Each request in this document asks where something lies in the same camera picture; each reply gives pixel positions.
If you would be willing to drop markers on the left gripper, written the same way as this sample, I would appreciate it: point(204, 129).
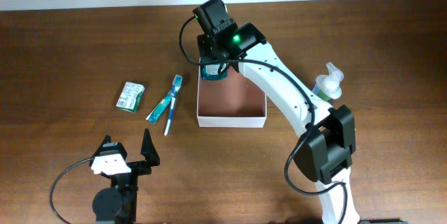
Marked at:
point(150, 155)

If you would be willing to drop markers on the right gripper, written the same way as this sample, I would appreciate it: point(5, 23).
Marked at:
point(207, 50)

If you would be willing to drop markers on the blue mouthwash bottle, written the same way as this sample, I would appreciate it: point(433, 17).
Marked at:
point(209, 72)

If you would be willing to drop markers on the green toothpaste tube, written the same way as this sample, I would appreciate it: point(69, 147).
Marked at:
point(163, 105)

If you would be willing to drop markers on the blue white toothbrush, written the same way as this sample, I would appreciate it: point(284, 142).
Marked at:
point(177, 82)

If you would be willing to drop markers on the clear pump soap bottle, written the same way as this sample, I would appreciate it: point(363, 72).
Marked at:
point(327, 87)

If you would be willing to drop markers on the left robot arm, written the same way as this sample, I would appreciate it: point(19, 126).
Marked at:
point(118, 202)

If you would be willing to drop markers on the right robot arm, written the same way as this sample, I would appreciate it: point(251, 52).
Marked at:
point(320, 163)

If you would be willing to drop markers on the white cardboard box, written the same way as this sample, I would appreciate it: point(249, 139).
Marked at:
point(234, 102)

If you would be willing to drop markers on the green white soap packet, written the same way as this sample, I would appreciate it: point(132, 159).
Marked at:
point(130, 96)

